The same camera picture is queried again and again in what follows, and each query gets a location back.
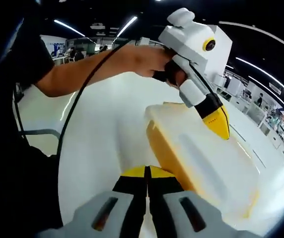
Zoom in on white ceiling light strip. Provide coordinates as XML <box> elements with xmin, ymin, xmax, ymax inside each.
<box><xmin>53</xmin><ymin>19</ymin><xmax>86</xmax><ymax>38</ymax></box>
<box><xmin>115</xmin><ymin>15</ymin><xmax>138</xmax><ymax>38</ymax></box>

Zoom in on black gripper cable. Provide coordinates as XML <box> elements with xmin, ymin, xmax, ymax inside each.
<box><xmin>56</xmin><ymin>41</ymin><xmax>168</xmax><ymax>160</ymax></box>

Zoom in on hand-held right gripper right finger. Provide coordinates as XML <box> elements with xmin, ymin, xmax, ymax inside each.
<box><xmin>146</xmin><ymin>165</ymin><xmax>257</xmax><ymax>238</ymax></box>

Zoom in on person's black shirt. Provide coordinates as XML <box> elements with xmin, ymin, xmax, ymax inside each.
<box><xmin>0</xmin><ymin>19</ymin><xmax>66</xmax><ymax>234</ymax></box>

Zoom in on white chair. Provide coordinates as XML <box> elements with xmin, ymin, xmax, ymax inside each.
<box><xmin>19</xmin><ymin>128</ymin><xmax>61</xmax><ymax>157</ymax></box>

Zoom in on translucent white lidded storage box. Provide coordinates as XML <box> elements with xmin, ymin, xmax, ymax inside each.
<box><xmin>143</xmin><ymin>101</ymin><xmax>284</xmax><ymax>224</ymax></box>

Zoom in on white square pillar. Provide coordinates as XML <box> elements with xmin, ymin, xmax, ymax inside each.
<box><xmin>206</xmin><ymin>24</ymin><xmax>233</xmax><ymax>83</ymax></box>

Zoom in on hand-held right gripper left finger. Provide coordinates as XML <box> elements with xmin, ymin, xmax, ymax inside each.
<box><xmin>36</xmin><ymin>165</ymin><xmax>148</xmax><ymax>238</ymax></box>

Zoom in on person's left hand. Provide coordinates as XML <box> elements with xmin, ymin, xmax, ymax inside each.
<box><xmin>131</xmin><ymin>46</ymin><xmax>188</xmax><ymax>88</ymax></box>

